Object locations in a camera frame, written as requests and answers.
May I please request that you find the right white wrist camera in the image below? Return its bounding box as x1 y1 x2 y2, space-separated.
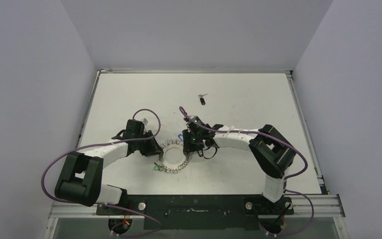
187 116 199 125

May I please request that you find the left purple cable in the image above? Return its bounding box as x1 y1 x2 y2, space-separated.
40 109 163 238

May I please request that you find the key with black tag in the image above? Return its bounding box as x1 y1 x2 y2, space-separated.
198 94 207 106
197 148 204 157

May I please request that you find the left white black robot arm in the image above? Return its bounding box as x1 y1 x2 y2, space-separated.
54 119 163 207

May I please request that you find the key with blue tag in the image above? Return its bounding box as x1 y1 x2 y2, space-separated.
178 134 184 142

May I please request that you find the aluminium frame rail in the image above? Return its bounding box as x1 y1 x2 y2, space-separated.
49 194 346 218

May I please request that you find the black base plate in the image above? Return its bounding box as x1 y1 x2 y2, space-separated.
96 194 294 230

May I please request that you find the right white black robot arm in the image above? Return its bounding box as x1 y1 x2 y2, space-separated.
182 116 296 203

